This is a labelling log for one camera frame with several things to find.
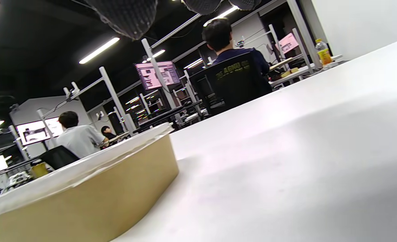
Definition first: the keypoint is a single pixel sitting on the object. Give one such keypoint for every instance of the white workbench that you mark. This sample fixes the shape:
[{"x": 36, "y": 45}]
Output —
[{"x": 295, "y": 72}]

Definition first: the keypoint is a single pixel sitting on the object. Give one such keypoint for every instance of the brown paper takeout box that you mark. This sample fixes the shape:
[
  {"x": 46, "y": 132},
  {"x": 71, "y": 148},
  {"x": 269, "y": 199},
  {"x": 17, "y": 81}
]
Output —
[{"x": 101, "y": 201}]

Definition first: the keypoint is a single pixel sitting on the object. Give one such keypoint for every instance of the ceiling strip light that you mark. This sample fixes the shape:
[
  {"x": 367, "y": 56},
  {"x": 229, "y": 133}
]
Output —
[
  {"x": 222, "y": 15},
  {"x": 99, "y": 50}
]

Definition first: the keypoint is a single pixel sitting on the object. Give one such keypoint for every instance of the aluminium frame post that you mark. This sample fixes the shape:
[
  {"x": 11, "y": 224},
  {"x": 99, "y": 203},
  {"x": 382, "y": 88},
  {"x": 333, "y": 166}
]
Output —
[
  {"x": 116, "y": 97},
  {"x": 304, "y": 33},
  {"x": 154, "y": 64}
]

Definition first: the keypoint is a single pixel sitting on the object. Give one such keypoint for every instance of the computer monitor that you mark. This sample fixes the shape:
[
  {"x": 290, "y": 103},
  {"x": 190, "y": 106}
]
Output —
[
  {"x": 288, "y": 43},
  {"x": 158, "y": 75},
  {"x": 33, "y": 132}
]

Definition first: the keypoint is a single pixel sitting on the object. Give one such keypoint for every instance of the black mesh office chair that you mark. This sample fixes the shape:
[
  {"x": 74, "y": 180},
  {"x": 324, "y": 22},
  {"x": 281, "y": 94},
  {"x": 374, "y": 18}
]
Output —
[{"x": 232, "y": 84}]

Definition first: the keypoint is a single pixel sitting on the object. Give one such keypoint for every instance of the orange drink bottle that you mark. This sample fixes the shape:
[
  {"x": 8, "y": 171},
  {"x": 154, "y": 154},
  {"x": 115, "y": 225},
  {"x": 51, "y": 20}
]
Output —
[{"x": 323, "y": 53}]

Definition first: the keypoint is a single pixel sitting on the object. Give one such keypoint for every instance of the person's right hand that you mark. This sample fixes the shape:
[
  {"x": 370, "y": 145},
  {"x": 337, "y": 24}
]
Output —
[{"x": 127, "y": 16}]

